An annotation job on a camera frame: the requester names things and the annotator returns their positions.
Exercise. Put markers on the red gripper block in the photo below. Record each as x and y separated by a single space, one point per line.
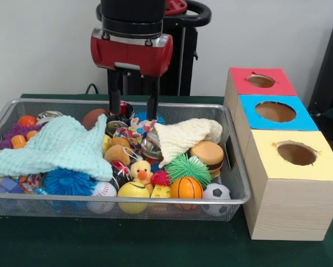
130 57

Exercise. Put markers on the shallow metal mesh bin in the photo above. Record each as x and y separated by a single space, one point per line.
72 211

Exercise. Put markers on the wooden box with three holes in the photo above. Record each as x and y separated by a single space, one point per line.
289 205

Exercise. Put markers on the crumpled colourful confetti paper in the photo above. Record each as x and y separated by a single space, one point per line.
134 132

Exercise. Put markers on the cream knitted cloth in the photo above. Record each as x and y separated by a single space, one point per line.
183 136

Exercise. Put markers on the yellow plush duck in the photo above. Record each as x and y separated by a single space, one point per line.
141 169

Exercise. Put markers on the green spiky ball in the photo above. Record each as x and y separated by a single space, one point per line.
187 168

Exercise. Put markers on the light blue knitted cloth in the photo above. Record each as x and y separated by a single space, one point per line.
58 147

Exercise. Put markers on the yellow smiley ball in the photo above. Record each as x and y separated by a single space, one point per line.
133 192

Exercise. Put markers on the toy hamburger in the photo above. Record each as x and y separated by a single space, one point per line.
208 155

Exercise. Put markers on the orange toy basketball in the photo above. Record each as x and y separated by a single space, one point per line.
186 188

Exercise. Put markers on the large blue spiky ball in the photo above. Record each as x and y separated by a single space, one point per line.
69 182

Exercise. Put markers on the toy soccer ball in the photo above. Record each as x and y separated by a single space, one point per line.
216 192

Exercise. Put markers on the dark green table cloth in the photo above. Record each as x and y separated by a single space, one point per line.
155 244

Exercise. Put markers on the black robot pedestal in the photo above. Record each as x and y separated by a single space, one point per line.
188 69

